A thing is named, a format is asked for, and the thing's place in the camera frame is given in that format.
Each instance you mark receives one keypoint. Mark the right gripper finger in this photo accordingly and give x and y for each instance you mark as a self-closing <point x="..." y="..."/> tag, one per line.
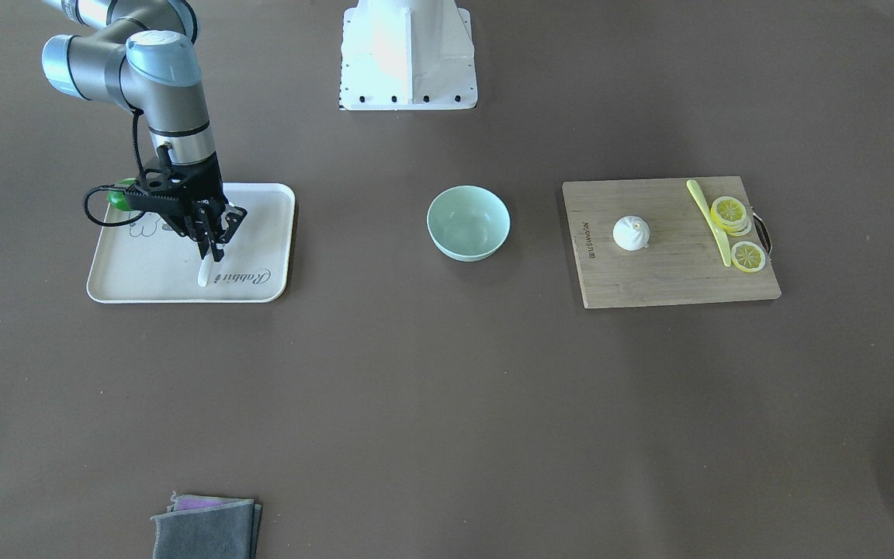
<point x="225" y="227"/>
<point x="204" y="237"/>

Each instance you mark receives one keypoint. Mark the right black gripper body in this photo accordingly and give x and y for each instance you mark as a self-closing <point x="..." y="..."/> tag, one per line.
<point x="204" y="185"/>

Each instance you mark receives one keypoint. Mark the white ceramic spoon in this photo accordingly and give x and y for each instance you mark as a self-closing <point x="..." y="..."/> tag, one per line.
<point x="209" y="270"/>

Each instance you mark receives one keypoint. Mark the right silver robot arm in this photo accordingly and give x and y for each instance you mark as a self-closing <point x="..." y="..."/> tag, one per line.
<point x="141" y="57"/>

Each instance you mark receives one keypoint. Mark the mint green bowl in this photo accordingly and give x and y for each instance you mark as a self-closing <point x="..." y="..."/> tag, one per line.
<point x="468" y="223"/>

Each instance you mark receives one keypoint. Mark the cream serving tray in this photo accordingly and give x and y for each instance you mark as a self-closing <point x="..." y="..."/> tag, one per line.
<point x="148" y="263"/>

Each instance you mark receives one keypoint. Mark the green toy fruit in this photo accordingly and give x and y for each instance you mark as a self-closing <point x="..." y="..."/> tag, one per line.
<point x="116" y="195"/>

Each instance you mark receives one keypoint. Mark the single lemon slice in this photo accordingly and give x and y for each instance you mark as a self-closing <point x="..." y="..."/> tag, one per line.
<point x="748" y="257"/>

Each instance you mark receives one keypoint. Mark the lemon slice stack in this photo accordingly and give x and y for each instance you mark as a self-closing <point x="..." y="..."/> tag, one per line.
<point x="731" y="216"/>

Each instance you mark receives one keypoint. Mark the yellow plastic knife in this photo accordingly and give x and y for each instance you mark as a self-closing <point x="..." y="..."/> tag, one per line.
<point x="720" y="236"/>

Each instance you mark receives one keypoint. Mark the wooden cutting board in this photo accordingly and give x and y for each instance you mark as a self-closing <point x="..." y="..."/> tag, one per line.
<point x="680" y="265"/>

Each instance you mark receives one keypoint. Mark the grey folded cloth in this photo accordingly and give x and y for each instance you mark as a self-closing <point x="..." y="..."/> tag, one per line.
<point x="199" y="526"/>

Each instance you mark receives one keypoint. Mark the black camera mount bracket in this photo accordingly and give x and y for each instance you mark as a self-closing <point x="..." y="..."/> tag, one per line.
<point x="157" y="190"/>

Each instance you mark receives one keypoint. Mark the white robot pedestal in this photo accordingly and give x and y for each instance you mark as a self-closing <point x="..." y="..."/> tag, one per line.
<point x="407" y="56"/>

